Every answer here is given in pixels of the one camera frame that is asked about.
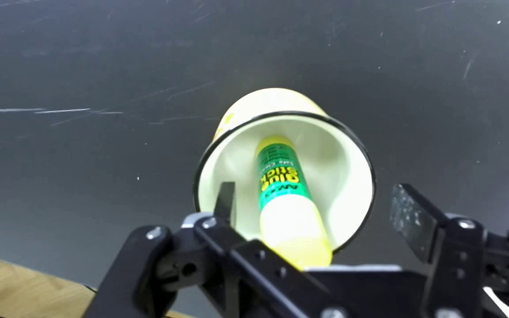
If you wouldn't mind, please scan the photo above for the green and yellow glue stick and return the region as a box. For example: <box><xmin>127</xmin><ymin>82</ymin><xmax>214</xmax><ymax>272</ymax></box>
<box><xmin>254</xmin><ymin>135</ymin><xmax>333</xmax><ymax>271</ymax></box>

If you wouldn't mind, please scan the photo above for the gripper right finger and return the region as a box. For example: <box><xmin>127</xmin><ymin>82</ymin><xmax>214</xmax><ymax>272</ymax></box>
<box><xmin>389</xmin><ymin>183</ymin><xmax>509</xmax><ymax>318</ymax></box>

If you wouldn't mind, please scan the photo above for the white cup with black rim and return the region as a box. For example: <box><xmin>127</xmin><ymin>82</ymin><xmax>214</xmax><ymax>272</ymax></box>
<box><xmin>193</xmin><ymin>87</ymin><xmax>376</xmax><ymax>255</ymax></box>

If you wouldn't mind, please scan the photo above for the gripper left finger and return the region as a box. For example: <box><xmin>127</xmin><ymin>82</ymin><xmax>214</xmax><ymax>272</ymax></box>
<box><xmin>82</xmin><ymin>181</ymin><xmax>348</xmax><ymax>318</ymax></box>

